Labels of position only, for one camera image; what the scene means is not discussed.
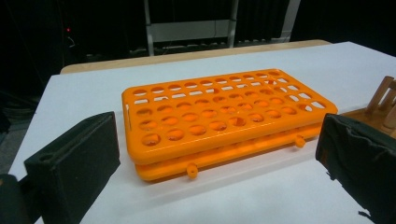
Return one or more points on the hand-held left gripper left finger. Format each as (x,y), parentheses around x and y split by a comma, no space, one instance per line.
(74,165)

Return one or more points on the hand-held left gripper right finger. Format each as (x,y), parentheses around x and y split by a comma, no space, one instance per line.
(364,161)

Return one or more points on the wooden test tube rack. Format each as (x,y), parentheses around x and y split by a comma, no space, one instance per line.
(378,96)

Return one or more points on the orange test tube rack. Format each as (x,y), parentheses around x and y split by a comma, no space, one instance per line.
(218,143)

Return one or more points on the white table sheet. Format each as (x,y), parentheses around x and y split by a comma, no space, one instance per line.
(249,196)

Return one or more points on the dark equipment with red light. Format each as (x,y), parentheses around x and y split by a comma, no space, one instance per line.
(67,30)

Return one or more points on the white metal stand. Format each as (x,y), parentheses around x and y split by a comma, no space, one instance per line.
(186,31)

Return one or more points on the white metal post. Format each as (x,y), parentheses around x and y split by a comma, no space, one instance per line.
(289,18)

